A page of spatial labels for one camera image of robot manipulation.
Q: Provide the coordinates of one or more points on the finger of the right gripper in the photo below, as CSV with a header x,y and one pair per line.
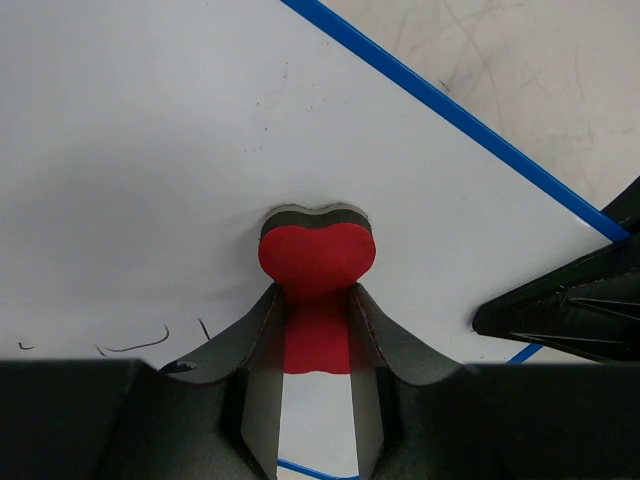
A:
x,y
588,308

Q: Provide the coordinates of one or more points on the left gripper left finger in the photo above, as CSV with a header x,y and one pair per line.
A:
x,y
212,414

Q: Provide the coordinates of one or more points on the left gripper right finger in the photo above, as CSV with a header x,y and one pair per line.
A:
x,y
421,415

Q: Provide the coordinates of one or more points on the red bone-shaped eraser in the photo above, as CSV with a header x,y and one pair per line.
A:
x,y
316,255

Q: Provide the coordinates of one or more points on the blue-framed whiteboard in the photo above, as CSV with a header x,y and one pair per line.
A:
x,y
143,144

